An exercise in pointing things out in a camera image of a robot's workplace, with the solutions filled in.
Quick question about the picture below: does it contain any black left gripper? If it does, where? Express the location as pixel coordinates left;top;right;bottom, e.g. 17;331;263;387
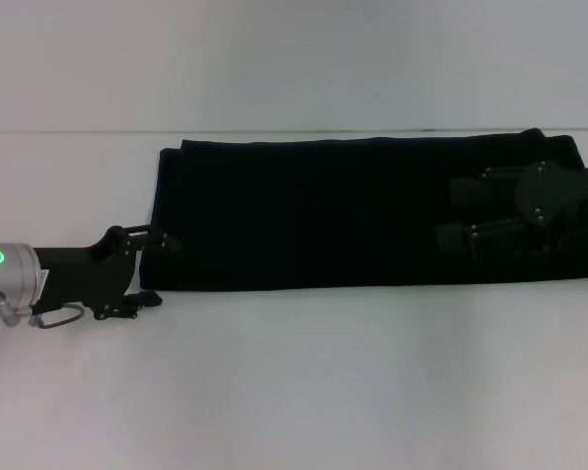
31;223;183;322

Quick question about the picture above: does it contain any black t-shirt with FREE print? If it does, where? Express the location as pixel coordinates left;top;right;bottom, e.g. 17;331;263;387
139;127;588;294

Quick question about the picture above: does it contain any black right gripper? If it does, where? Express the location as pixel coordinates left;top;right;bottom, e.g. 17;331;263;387
435;160;588;263

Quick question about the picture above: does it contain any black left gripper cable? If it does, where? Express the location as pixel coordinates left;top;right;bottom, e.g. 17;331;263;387
0;292;87;329

